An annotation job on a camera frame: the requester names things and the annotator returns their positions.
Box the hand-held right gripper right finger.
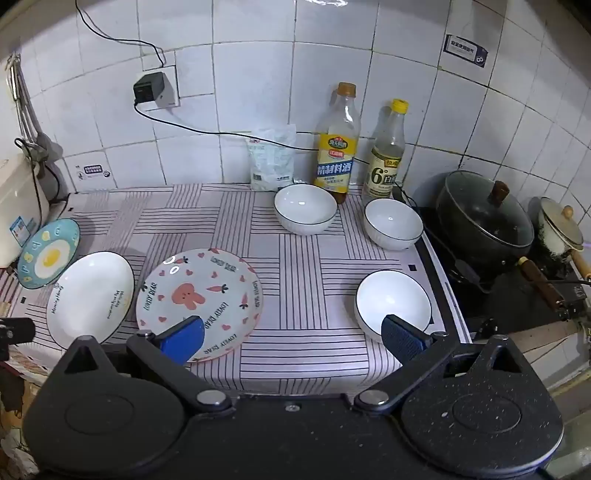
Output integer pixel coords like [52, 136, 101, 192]
[353, 314, 525, 413]

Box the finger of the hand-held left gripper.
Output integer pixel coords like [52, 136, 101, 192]
[0, 318, 36, 361]

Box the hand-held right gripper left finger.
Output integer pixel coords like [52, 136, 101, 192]
[60, 315, 234, 414]

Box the white bowl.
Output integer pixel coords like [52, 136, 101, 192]
[274, 184, 338, 236]
[364, 198, 424, 251]
[355, 270, 433, 344]

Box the pink rabbit plate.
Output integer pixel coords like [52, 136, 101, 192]
[135, 248, 264, 364]

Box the blue fried egg plate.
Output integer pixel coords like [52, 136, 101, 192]
[17, 218, 81, 290]

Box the white deep plate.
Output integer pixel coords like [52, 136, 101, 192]
[46, 250, 136, 349]

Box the black stove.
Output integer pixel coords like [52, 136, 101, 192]
[413, 205, 591, 333]

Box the striped tablecloth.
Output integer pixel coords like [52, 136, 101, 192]
[0, 184, 472, 398]

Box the white rice cooker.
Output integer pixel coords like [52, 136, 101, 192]
[0, 154, 51, 268]

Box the glass lid with wooden knob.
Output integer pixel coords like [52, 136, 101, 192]
[438, 171, 535, 247]

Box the yellow cap vinegar bottle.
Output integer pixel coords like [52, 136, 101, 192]
[362, 99, 410, 200]

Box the cream enamel pot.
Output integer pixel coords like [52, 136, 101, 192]
[536, 217, 591, 278]

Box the yellow label cooking wine bottle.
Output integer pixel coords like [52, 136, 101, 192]
[314, 82, 362, 205]

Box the cream pot lid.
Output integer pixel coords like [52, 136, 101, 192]
[539, 198, 585, 250]

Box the white salt bag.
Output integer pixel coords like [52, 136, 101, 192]
[247, 124, 297, 192]

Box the black power adapter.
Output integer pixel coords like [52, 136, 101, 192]
[133, 71, 167, 106]

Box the dark wok with wooden handle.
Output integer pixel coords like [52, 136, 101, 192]
[434, 185, 568, 319]

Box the small white wall sticker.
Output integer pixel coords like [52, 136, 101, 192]
[75, 162, 112, 180]

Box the long black cable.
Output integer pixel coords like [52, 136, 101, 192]
[133, 102, 467, 208]

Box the white wall socket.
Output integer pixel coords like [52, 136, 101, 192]
[136, 65, 181, 112]

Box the dark wall label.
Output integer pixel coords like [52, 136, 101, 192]
[443, 33, 489, 69]

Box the thin black cable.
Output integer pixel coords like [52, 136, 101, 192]
[74, 0, 167, 70]

